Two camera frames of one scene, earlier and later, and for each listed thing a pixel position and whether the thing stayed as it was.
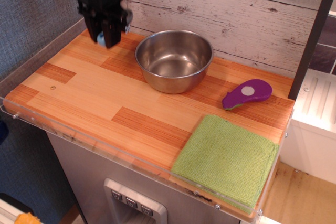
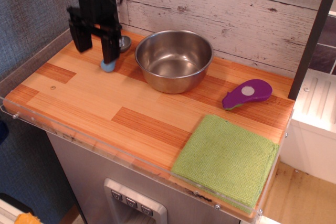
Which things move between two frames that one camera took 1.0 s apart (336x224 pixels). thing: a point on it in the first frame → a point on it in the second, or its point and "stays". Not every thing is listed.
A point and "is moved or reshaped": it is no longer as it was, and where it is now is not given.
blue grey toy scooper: [101, 39] is moved or reshaped
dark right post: [325, 2] stays
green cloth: [229, 162] stays
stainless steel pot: [174, 61] stays
